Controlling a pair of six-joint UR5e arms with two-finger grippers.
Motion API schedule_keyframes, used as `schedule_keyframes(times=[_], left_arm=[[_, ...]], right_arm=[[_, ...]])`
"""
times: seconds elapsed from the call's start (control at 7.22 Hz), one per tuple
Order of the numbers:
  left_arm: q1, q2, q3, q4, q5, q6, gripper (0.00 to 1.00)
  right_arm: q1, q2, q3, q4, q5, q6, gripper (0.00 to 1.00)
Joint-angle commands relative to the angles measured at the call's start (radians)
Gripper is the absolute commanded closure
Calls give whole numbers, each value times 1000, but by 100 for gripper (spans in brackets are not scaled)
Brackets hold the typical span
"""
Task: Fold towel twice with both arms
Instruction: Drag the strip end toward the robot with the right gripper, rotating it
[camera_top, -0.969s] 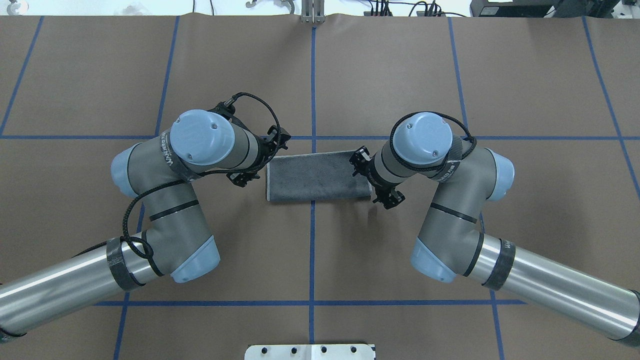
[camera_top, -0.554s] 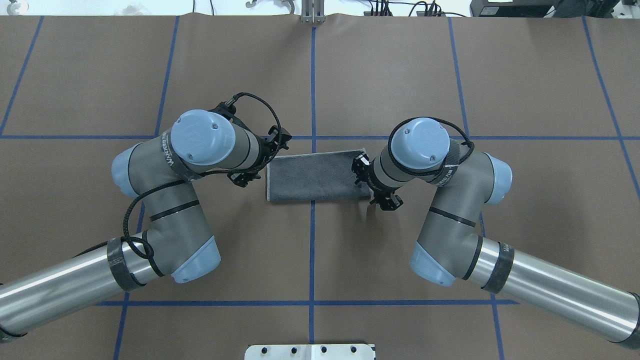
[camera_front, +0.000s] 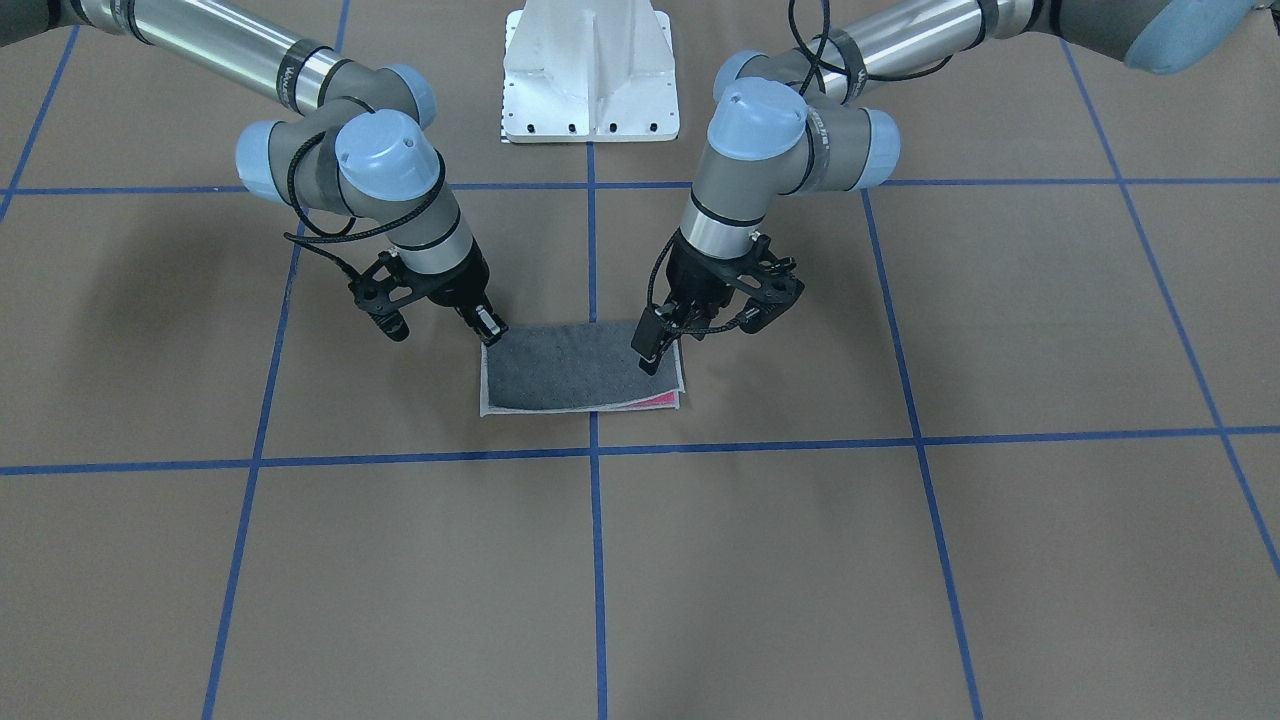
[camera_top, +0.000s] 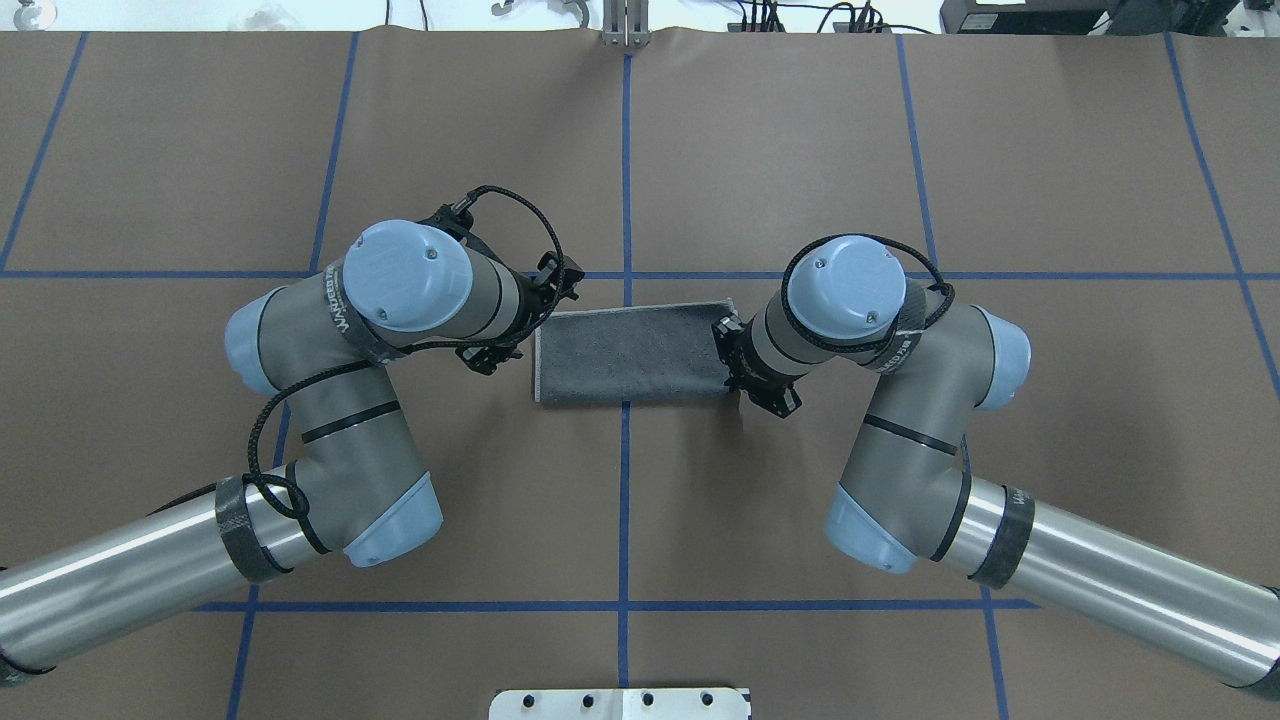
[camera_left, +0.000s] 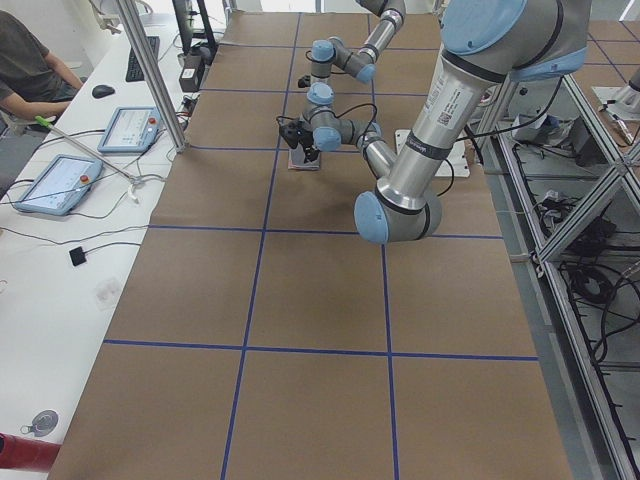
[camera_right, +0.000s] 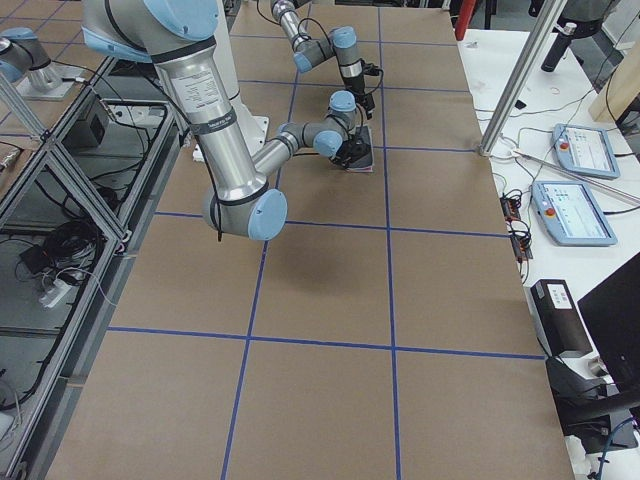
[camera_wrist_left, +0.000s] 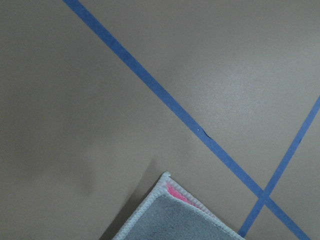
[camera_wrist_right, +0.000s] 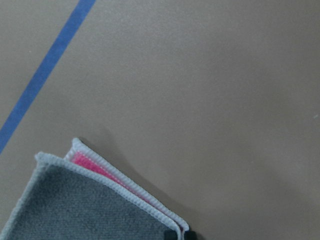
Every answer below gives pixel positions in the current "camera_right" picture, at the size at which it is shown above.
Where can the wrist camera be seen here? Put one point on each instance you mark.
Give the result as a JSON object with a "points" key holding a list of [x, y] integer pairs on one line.
{"points": [[370, 69]]}

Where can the white power strip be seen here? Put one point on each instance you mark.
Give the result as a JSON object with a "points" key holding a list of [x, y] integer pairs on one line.
{"points": [[55, 293]]}

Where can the far teach pendant tablet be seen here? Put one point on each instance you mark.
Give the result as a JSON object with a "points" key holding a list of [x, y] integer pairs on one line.
{"points": [[585, 150]]}

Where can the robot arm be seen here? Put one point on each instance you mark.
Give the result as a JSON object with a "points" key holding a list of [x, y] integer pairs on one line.
{"points": [[179, 39], [312, 45]]}

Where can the black box with label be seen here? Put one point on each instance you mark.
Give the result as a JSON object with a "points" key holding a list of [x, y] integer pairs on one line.
{"points": [[561, 324]]}

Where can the black monitor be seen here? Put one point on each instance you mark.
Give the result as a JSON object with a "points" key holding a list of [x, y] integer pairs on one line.
{"points": [[590, 409]]}

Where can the teach pendant tablet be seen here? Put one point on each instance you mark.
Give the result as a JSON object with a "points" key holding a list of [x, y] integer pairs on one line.
{"points": [[571, 215], [585, 150]]}

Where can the near teach pendant tablet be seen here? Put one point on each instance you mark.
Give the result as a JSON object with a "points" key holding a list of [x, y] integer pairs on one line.
{"points": [[571, 215]]}

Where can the aluminium frame rail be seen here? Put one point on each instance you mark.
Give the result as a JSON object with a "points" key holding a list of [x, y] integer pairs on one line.
{"points": [[75, 205]]}

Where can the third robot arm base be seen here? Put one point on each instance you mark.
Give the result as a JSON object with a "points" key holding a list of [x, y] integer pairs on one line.
{"points": [[26, 63]]}

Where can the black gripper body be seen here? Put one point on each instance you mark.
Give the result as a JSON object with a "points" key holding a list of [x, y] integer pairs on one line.
{"points": [[348, 150], [356, 88]]}

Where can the pink towel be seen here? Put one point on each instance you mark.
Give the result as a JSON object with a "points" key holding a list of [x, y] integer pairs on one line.
{"points": [[364, 134]]}

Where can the aluminium frame post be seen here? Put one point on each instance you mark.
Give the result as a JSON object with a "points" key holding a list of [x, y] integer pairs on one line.
{"points": [[535, 42]]}

